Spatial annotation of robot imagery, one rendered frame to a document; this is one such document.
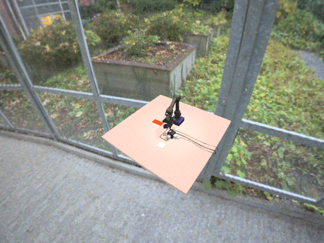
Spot orange flat rectangular pad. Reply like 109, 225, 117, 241
153, 119, 163, 126

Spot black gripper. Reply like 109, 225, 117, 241
164, 118, 176, 129

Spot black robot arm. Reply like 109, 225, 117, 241
163, 95, 181, 123

